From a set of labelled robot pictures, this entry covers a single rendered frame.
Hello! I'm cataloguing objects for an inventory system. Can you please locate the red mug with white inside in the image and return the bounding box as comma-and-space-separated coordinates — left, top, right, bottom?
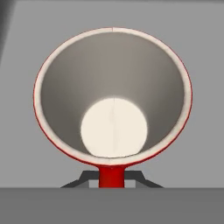
32, 26, 193, 189

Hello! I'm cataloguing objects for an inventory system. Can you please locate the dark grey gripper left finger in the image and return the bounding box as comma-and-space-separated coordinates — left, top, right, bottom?
60, 170, 101, 189

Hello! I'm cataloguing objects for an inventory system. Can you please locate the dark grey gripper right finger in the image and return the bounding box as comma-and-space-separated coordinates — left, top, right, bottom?
123, 170, 165, 189

